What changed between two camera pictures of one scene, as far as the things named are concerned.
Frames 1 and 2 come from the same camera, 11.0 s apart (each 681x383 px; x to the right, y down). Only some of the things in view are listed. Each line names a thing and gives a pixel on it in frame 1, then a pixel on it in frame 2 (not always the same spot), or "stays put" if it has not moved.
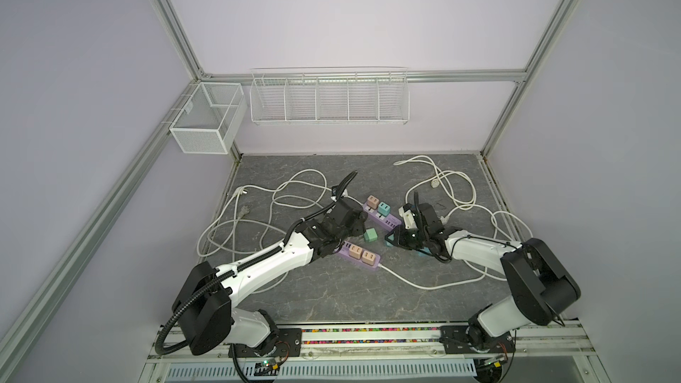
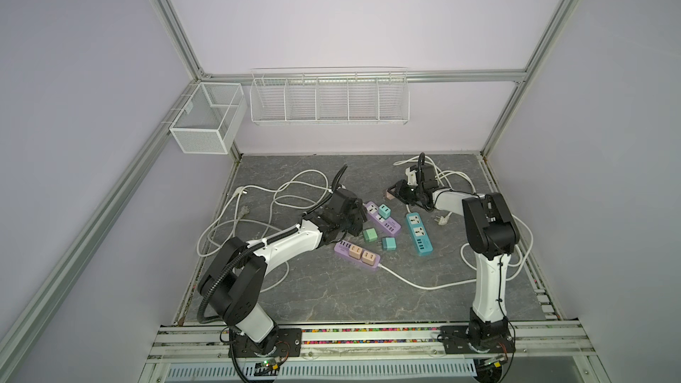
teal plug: (384, 208) stays put
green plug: (370, 235) stays put
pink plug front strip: (355, 251) stays put
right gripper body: (410, 238) → (408, 193)
